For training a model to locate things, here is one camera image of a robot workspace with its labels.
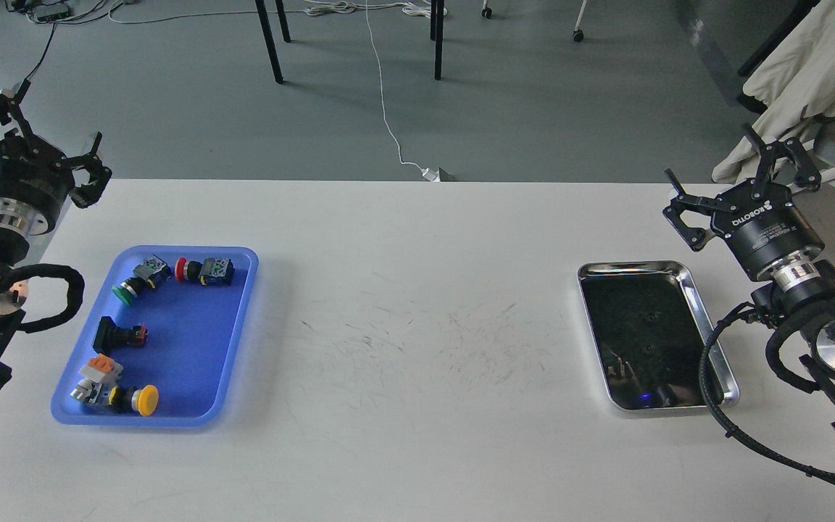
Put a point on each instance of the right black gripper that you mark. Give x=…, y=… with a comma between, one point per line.
x=769, y=232

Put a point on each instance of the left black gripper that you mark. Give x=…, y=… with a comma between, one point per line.
x=30, y=179

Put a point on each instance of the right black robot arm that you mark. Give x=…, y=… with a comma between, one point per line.
x=797, y=302

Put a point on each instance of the black power strip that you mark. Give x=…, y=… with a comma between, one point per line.
x=41, y=11

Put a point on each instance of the stainless steel tray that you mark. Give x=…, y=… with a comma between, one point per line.
x=649, y=327

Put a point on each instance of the beige cloth on chair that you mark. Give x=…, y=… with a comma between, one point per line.
x=796, y=82

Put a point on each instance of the orange grey terminal block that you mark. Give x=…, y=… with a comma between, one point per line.
x=102, y=369

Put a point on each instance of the blue plastic tray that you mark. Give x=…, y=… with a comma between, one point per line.
x=193, y=336

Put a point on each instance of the black table leg left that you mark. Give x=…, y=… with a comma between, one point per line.
x=268, y=33

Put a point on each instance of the black table leg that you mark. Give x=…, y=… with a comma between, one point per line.
x=268, y=33
x=437, y=13

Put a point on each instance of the white power adapter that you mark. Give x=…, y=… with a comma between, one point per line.
x=436, y=175

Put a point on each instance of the black table leg right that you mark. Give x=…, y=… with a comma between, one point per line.
x=437, y=13

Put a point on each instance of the green push button switch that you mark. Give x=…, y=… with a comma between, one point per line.
x=148, y=275

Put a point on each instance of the black selector switch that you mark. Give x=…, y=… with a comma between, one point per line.
x=110, y=336

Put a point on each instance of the red push button switch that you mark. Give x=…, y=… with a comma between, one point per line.
x=212, y=271

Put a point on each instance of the yellow push button switch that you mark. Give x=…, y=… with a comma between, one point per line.
x=113, y=398

